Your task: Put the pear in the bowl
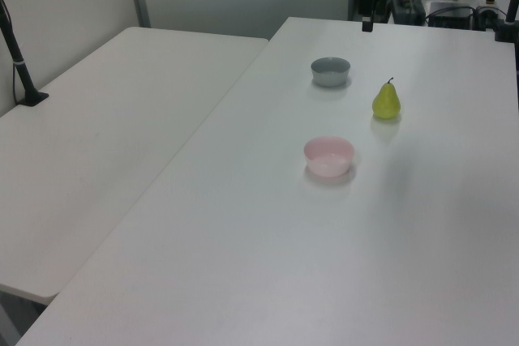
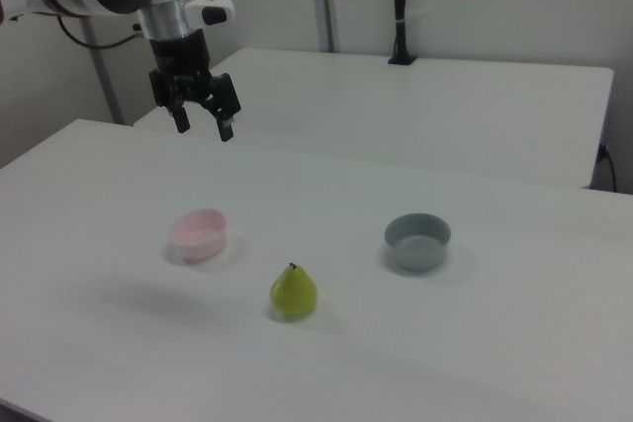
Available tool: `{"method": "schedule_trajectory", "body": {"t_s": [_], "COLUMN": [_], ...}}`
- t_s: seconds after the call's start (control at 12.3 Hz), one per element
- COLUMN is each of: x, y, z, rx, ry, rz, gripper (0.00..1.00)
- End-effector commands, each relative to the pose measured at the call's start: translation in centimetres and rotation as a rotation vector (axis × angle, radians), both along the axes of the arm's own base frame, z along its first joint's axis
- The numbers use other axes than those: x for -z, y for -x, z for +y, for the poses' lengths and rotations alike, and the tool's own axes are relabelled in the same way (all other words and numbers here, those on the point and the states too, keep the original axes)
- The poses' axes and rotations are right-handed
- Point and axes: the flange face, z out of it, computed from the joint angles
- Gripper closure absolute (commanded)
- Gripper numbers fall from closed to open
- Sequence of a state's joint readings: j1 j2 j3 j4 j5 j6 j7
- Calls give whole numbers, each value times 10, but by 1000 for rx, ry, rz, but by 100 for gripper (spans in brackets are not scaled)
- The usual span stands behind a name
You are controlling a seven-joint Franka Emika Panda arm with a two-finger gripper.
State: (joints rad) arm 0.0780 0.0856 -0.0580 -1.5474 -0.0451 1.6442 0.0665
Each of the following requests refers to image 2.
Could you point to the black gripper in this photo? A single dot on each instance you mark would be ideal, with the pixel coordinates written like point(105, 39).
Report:
point(178, 59)

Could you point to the green pear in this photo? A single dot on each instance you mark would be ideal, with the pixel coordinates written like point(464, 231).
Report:
point(293, 293)

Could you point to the pink plastic bowl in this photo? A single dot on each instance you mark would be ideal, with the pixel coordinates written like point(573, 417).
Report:
point(198, 239)

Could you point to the gray plastic bowl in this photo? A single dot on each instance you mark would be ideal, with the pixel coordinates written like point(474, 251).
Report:
point(418, 249)

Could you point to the black pole with clamp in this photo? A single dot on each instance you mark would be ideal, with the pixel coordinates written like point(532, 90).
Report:
point(399, 2)

